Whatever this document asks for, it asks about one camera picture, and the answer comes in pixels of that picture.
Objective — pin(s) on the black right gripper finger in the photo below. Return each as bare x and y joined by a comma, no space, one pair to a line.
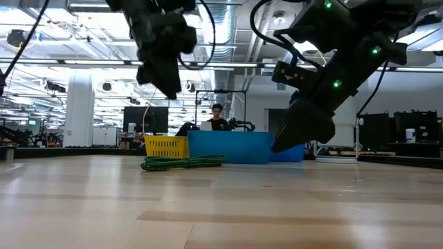
315,129
294,117

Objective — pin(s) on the black background robot arm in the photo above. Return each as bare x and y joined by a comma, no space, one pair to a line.
242,124
187,128

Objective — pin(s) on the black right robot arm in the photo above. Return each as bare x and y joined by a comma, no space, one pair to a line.
380,14

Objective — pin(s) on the small blue plastic bin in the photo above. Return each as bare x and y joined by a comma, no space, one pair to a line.
294,155

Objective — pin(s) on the yellow plastic bin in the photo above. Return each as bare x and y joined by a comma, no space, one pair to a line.
166,147

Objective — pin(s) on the large blue plastic bin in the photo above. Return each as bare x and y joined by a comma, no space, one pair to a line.
228,147

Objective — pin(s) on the white metal canister stand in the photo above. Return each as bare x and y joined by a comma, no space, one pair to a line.
337,159

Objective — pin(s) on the black background monitor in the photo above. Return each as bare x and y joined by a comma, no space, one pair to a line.
145,119

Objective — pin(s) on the overhead LED light bar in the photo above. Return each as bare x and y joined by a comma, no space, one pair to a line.
97,62

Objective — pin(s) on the white wipes canister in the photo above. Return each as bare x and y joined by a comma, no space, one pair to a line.
410,135
132,129

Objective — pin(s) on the black cabinet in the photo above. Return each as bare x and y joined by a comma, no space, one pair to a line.
420,124
375,131

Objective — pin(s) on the silver laptop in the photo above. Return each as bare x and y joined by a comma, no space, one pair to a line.
206,126

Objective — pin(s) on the person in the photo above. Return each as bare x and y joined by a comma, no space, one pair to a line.
218,121

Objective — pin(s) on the white square pillar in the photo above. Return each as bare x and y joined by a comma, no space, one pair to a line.
79,110

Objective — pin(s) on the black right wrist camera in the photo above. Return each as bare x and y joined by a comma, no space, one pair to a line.
294,76

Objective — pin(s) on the silver spiral ventilation duct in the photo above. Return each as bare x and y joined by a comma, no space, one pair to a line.
225,34

